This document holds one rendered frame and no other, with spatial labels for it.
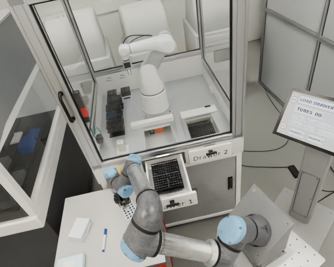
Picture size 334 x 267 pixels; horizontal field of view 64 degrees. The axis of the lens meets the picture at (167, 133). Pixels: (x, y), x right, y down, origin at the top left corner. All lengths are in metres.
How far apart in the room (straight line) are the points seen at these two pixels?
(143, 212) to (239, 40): 0.94
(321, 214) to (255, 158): 0.81
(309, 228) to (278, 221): 1.18
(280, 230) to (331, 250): 1.21
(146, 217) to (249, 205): 0.62
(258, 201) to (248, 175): 1.42
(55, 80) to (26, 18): 0.30
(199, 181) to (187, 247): 0.95
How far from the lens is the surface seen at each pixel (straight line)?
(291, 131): 1.82
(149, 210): 1.02
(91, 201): 1.92
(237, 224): 1.23
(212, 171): 2.01
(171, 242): 1.14
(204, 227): 2.50
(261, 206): 1.42
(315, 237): 2.53
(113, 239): 1.70
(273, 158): 3.02
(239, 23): 1.42
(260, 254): 1.43
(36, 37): 1.38
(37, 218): 1.83
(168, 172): 1.70
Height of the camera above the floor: 2.18
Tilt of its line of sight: 41 degrees down
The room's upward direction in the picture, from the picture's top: 12 degrees counter-clockwise
